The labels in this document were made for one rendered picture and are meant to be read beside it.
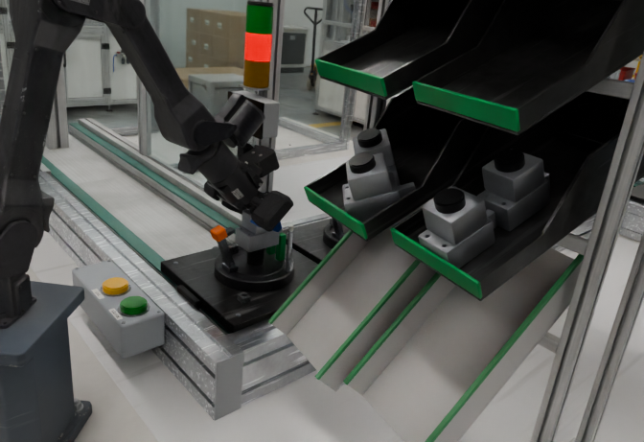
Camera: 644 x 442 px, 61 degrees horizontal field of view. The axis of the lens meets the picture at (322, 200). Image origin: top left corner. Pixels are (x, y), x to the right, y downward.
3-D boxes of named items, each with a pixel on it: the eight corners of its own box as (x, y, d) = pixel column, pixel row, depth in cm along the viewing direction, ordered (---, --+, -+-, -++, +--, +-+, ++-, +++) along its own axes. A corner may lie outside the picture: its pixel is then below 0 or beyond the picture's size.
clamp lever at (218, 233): (228, 269, 92) (215, 234, 88) (221, 265, 94) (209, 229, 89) (245, 258, 94) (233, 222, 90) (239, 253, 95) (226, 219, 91)
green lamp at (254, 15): (255, 34, 101) (257, 6, 99) (240, 31, 105) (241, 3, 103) (277, 34, 104) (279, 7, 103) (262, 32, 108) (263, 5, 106)
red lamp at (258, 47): (254, 61, 103) (255, 34, 101) (239, 58, 106) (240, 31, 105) (275, 61, 106) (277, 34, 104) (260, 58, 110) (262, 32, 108)
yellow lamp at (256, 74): (252, 88, 105) (254, 62, 103) (238, 83, 108) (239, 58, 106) (273, 87, 108) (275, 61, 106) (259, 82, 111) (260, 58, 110)
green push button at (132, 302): (126, 323, 83) (126, 312, 82) (116, 311, 86) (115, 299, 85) (151, 314, 85) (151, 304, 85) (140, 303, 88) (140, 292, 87)
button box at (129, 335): (122, 360, 83) (121, 325, 81) (73, 298, 97) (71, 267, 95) (165, 344, 87) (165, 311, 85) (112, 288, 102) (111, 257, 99)
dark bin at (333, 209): (366, 242, 62) (350, 189, 58) (308, 201, 72) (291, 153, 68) (538, 129, 71) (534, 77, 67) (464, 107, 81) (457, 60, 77)
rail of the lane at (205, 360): (214, 421, 78) (217, 358, 75) (29, 211, 139) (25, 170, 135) (246, 406, 82) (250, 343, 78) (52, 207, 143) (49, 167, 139)
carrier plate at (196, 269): (233, 337, 83) (234, 324, 82) (160, 270, 99) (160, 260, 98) (348, 292, 98) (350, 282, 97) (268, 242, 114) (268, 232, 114)
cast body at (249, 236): (248, 253, 92) (250, 215, 90) (234, 243, 95) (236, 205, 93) (287, 242, 98) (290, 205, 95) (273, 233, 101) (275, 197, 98)
